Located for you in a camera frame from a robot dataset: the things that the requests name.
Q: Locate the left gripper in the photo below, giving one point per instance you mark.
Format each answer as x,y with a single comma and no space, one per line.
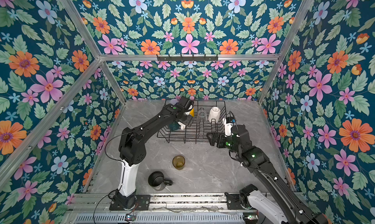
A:
189,121

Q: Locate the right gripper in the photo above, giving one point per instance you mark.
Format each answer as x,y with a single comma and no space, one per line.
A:
221,138

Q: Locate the red white mug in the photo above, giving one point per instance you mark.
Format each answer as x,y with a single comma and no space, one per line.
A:
183,125

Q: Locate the yellow mug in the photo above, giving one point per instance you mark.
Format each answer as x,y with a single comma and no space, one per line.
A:
191,112

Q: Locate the dark green mug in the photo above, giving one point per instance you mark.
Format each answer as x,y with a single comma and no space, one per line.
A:
174,126

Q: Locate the clear drinking glass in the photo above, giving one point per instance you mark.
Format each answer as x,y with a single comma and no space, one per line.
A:
202,115

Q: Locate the lilac plastic cup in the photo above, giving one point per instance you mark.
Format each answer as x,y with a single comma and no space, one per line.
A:
174,101

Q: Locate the cream white mug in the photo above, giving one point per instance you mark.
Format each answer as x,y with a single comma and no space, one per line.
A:
214,115

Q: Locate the olive green glass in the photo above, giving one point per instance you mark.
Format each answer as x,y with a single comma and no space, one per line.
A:
178,162

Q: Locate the black mug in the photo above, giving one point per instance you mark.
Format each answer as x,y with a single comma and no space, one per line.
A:
158,181

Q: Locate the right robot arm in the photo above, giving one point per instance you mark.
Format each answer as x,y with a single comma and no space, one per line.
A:
286,207

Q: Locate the black wire dish rack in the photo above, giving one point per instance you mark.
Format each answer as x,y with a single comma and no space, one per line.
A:
198,130

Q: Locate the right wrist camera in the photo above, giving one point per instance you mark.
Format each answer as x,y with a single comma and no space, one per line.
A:
228,123

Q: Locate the wall hook rail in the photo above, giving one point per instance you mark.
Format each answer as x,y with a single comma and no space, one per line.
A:
183,58

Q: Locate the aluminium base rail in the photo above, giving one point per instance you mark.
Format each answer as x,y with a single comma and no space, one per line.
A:
211,202

